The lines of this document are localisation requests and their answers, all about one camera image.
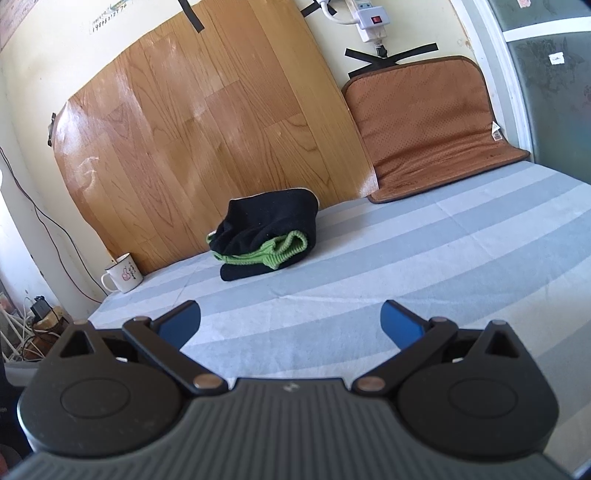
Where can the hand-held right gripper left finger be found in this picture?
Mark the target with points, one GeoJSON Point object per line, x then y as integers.
{"type": "Point", "coordinates": [178, 325]}

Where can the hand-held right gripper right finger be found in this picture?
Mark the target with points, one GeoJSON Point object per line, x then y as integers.
{"type": "Point", "coordinates": [400, 323]}

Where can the navy and green knit sweater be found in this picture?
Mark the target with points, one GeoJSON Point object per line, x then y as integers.
{"type": "Point", "coordinates": [268, 221]}

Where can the striped bed sheet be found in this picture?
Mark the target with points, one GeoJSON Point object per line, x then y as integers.
{"type": "Point", "coordinates": [369, 258]}

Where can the white enamel mug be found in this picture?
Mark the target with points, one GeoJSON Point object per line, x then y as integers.
{"type": "Point", "coordinates": [123, 274]}

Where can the black power adapter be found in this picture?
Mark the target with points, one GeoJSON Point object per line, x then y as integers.
{"type": "Point", "coordinates": [40, 307]}

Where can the wood-pattern vinyl sheet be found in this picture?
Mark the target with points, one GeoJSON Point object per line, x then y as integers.
{"type": "Point", "coordinates": [207, 138]}

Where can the brown seat cushion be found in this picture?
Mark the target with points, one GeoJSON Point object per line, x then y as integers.
{"type": "Point", "coordinates": [425, 124]}

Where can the black tape strip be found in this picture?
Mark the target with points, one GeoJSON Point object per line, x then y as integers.
{"type": "Point", "coordinates": [401, 57]}
{"type": "Point", "coordinates": [364, 55]}
{"type": "Point", "coordinates": [191, 16]}
{"type": "Point", "coordinates": [311, 8]}

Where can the white power strip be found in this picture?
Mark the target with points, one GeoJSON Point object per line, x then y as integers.
{"type": "Point", "coordinates": [371, 18]}

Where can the glass door with white frame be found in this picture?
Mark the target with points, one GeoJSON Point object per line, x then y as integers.
{"type": "Point", "coordinates": [545, 92]}

